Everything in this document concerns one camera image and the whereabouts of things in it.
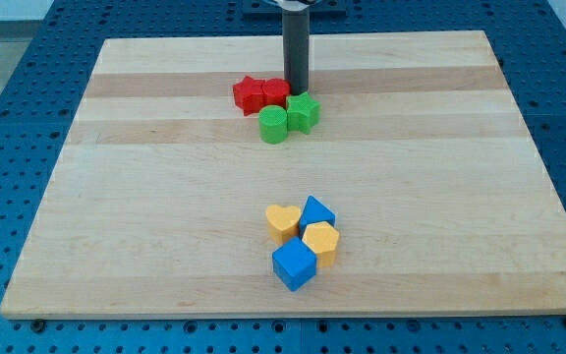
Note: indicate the wooden board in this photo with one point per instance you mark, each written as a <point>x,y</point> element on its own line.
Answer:
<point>155,208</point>

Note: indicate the yellow pentagon block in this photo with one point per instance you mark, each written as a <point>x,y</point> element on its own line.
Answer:
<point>323,239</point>

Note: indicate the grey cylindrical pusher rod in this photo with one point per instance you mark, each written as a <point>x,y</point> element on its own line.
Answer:
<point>296,44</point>

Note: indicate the green cylinder block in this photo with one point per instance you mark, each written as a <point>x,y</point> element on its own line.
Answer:
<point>273,124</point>

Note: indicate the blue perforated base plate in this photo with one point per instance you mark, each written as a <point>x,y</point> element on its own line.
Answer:
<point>40,100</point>

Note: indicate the yellow heart block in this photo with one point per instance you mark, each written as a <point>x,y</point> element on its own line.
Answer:
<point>283,222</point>

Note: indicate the blue triangle block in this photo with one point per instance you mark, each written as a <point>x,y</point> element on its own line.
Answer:
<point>315,211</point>

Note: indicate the green star block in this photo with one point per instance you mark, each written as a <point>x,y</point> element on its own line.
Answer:
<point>302,112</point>

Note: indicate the red cylinder block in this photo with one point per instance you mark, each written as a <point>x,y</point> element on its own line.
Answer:
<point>275,92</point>

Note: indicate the red star block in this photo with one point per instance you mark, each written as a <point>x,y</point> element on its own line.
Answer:
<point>248,95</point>

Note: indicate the blue cube block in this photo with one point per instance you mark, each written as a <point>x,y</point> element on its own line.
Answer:
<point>294,263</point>

